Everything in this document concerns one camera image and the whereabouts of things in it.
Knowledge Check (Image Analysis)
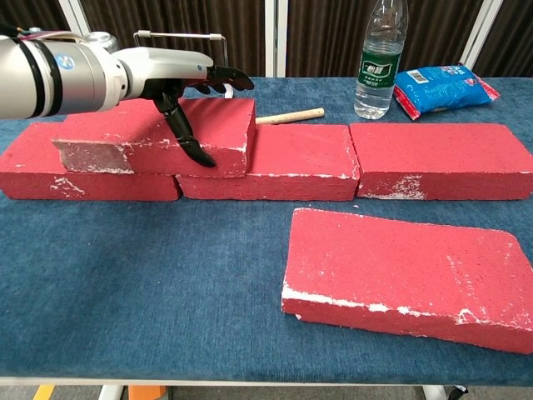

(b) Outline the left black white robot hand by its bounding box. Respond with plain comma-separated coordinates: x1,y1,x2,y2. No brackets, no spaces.
116,46,255,168

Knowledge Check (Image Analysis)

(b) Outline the dark curtain partition panel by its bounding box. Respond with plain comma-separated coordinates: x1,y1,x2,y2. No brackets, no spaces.
272,0,505,78
461,0,533,78
0,0,91,41
57,0,278,78

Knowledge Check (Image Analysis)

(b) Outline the wooden stick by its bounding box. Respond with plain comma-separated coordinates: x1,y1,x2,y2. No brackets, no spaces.
254,107,326,126

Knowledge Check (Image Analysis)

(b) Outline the blue table mat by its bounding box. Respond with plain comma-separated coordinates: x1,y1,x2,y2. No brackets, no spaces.
0,75,533,387

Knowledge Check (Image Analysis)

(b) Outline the clear plastic water bottle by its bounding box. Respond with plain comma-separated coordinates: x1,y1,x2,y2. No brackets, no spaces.
353,0,410,121

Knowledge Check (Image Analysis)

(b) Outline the blue red snack packet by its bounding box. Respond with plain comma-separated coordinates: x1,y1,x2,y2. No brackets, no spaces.
393,62,501,122

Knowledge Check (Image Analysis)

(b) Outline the metal wire frame cutter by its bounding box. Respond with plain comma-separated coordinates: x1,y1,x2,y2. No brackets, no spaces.
132,30,232,100

